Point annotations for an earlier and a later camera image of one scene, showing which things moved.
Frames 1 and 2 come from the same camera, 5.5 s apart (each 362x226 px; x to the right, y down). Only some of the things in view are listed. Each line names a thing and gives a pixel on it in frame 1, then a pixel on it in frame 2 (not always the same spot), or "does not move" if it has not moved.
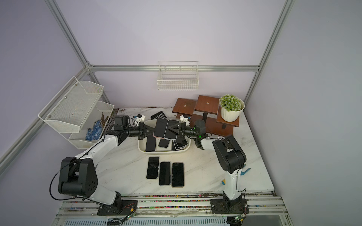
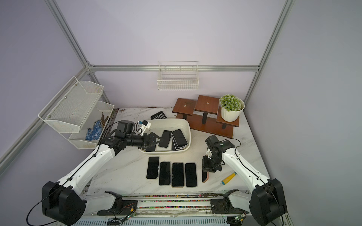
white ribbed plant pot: [230, 116] does not move
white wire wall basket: [176, 76] does not move
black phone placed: [165, 173] does not move
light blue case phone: [169, 134] → [191, 175]
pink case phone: [160, 128] → [205, 176]
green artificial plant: [230, 102] does not move
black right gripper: [182, 129] → [207, 167]
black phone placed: [153, 167] does not move
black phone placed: [177, 174] does not move
